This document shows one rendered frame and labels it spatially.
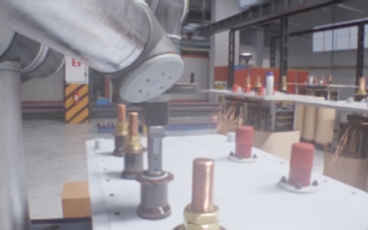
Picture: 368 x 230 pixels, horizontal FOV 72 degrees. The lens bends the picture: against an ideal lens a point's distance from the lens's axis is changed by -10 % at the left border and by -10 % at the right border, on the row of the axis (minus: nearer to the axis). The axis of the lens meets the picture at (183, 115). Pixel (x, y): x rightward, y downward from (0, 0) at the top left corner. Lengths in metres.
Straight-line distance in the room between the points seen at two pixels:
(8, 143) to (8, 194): 0.10
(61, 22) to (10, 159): 0.37
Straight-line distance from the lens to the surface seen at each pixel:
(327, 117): 7.50
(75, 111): 10.91
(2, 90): 0.56
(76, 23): 0.27
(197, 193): 0.38
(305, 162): 0.86
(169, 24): 0.58
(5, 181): 0.58
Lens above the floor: 1.67
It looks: 7 degrees down
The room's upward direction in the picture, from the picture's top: 1 degrees clockwise
